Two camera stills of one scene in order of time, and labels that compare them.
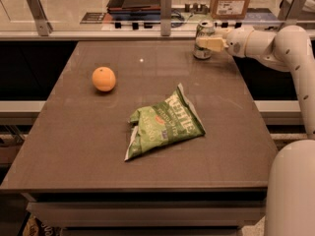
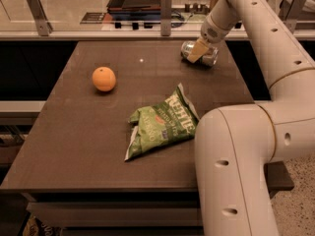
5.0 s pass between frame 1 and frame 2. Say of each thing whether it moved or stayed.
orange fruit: stayed
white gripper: moved
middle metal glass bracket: stayed
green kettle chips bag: stayed
